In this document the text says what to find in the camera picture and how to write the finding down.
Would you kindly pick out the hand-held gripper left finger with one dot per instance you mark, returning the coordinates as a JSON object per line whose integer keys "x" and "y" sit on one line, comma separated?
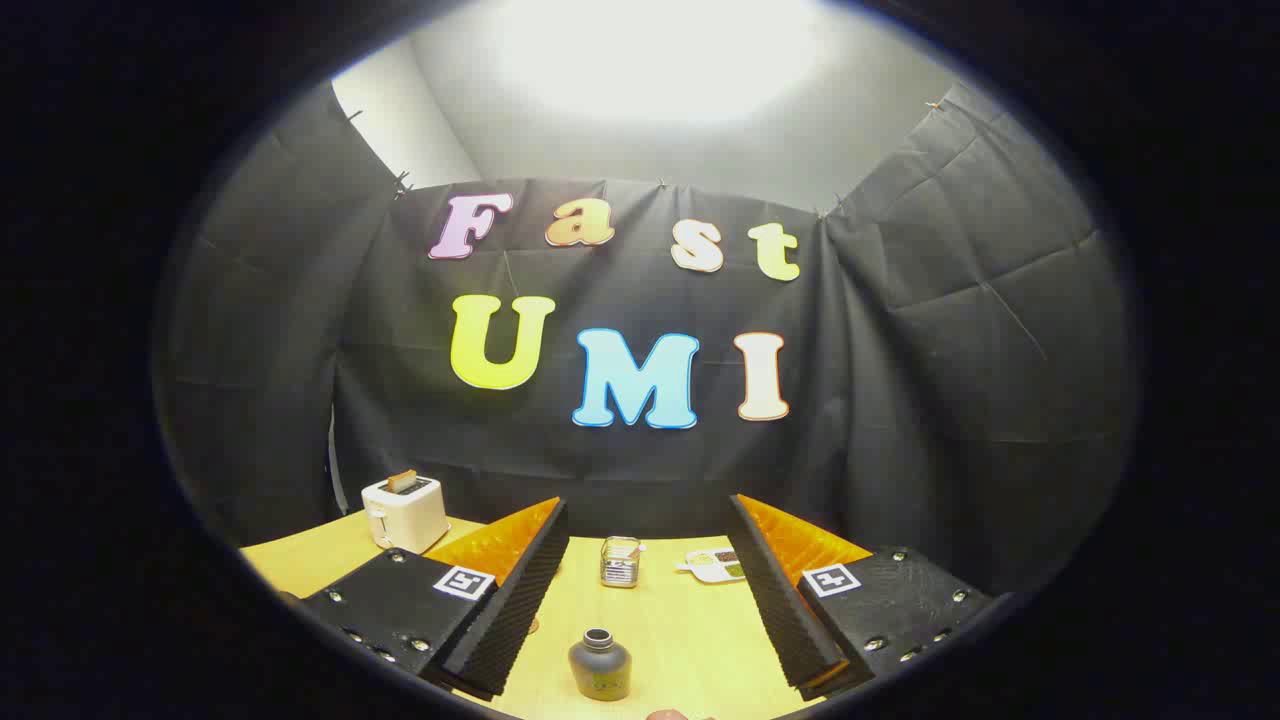
{"x": 520, "y": 600}

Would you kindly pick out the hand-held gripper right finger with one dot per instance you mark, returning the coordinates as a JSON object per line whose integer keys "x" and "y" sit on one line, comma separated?
{"x": 775, "y": 600}

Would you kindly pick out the silver bottle with green label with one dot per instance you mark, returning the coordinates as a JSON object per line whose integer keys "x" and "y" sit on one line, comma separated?
{"x": 600, "y": 670}

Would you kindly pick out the white divided dish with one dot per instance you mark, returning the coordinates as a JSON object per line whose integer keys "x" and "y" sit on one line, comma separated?
{"x": 712, "y": 568}

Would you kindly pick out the wooden table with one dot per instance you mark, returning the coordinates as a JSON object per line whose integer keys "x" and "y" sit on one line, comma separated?
{"x": 680, "y": 640}

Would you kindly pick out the white toaster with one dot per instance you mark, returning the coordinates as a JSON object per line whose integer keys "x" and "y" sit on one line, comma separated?
{"x": 405, "y": 515}

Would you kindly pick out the bread slice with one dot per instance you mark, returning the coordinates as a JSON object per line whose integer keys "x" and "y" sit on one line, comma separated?
{"x": 402, "y": 481}

